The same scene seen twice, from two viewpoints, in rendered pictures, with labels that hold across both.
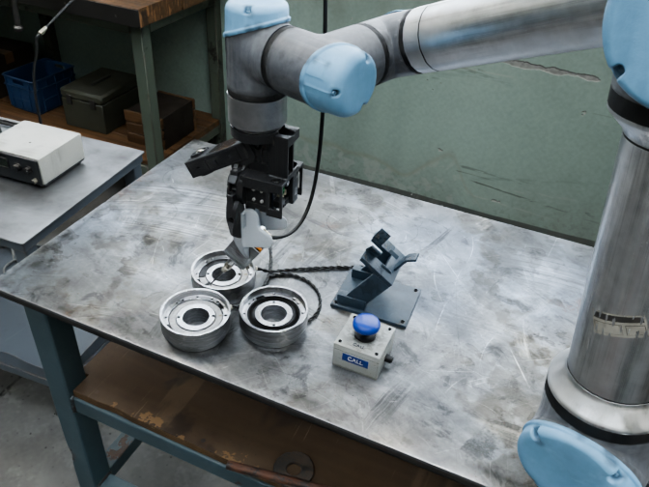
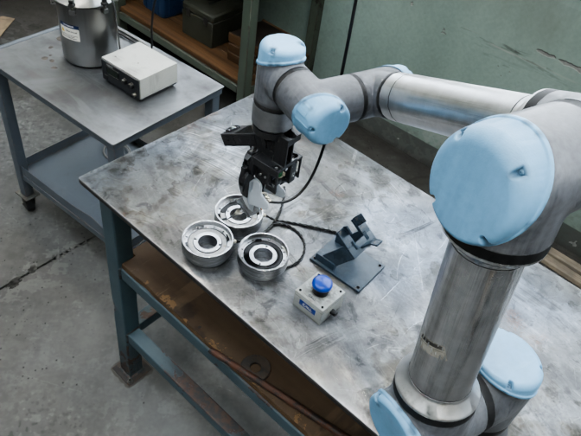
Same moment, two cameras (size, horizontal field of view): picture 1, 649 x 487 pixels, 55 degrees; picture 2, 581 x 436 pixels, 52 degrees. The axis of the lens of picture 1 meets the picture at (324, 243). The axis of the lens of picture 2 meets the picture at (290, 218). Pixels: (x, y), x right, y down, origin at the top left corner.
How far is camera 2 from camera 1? 31 cm
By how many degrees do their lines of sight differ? 12
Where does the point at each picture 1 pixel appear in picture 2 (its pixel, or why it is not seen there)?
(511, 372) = not seen: hidden behind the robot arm
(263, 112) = (273, 119)
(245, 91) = (263, 103)
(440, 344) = (379, 312)
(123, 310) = (162, 221)
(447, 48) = (404, 113)
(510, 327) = not seen: hidden behind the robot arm
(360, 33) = (348, 85)
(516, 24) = (444, 116)
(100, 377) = (143, 259)
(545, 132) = not seen: outside the picture
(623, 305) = (433, 336)
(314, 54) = (304, 98)
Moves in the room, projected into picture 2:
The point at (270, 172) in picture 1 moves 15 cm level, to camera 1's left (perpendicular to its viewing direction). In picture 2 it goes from (274, 159) to (197, 134)
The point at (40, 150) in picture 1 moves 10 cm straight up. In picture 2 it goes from (143, 71) to (142, 41)
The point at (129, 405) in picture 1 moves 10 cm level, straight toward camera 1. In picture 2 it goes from (156, 286) to (154, 319)
